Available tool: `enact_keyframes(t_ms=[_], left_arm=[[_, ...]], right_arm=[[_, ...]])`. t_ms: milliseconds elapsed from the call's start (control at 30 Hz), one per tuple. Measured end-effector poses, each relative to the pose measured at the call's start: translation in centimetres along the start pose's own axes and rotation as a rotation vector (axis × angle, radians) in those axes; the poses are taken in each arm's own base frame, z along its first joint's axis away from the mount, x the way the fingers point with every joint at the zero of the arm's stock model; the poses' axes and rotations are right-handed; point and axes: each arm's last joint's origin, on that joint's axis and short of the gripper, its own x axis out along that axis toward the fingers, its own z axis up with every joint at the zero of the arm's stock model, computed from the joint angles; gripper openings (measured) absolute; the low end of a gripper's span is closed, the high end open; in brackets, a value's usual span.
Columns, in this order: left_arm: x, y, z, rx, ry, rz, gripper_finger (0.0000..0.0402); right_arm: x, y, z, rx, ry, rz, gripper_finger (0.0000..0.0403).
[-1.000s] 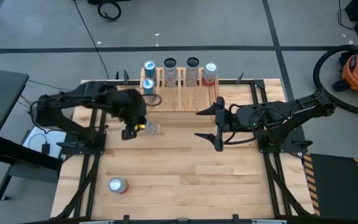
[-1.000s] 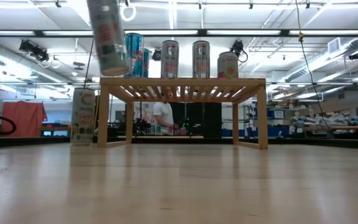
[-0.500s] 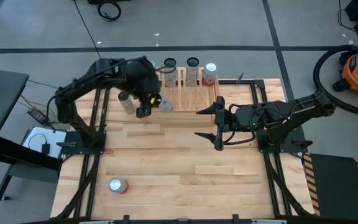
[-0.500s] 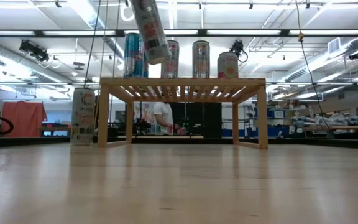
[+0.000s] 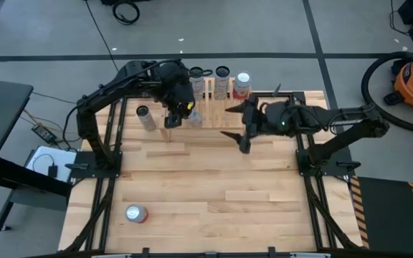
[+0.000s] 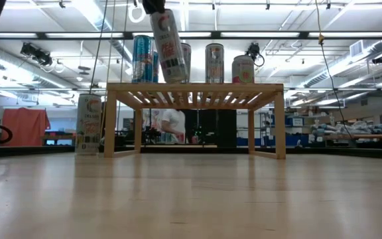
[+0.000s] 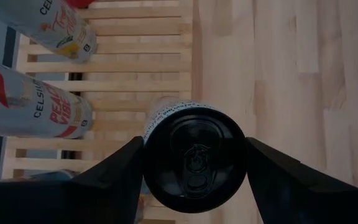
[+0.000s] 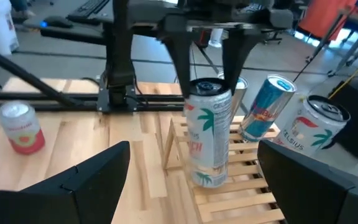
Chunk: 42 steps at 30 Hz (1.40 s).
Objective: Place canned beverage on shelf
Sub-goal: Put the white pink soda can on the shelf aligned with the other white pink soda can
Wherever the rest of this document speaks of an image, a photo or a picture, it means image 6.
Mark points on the long wooden workbench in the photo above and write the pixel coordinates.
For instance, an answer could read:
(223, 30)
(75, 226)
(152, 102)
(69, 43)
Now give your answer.
(376, 136)

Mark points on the person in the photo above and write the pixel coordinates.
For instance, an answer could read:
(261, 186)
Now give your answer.
(174, 123)

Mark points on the white Celsius Tropical Vibe can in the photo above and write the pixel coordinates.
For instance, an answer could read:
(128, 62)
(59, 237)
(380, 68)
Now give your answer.
(88, 126)
(215, 63)

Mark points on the long ceiling light rail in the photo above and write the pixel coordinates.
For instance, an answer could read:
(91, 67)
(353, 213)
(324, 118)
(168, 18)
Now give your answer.
(270, 34)

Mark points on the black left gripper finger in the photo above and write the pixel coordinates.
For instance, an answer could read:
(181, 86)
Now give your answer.
(154, 6)

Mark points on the pile of plastic bags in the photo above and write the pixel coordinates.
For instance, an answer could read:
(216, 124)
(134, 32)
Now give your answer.
(360, 127)

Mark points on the small black ceiling device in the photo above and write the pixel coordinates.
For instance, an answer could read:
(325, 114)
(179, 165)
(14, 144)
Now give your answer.
(380, 59)

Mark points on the red hanging cloth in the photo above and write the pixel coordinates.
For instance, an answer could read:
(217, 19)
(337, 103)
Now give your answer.
(28, 127)

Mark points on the blue storage bin rack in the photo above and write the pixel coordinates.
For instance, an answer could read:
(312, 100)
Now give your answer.
(293, 139)

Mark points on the white ceiling vent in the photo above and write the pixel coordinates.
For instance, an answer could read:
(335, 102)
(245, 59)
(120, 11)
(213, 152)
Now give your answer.
(356, 48)

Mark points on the colourful poster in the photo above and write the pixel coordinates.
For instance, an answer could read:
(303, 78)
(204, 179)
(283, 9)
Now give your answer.
(154, 119)

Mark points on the silver ceiling air duct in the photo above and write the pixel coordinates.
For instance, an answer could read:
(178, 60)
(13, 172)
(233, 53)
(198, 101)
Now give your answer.
(343, 68)

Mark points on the light wooden slatted shelf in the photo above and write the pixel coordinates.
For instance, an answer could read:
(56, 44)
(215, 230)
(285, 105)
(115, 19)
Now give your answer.
(194, 87)

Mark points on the short white pink soda can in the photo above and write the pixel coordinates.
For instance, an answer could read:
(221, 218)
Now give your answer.
(243, 71)

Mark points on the blue Red Bull can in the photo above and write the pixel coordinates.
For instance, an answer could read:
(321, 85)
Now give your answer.
(142, 59)
(156, 71)

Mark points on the black partition panel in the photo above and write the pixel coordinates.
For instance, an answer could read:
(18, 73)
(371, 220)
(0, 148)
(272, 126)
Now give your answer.
(224, 126)

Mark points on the white Celsius Peach Vibe can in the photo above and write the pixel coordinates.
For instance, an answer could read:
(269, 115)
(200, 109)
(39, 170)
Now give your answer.
(169, 46)
(187, 56)

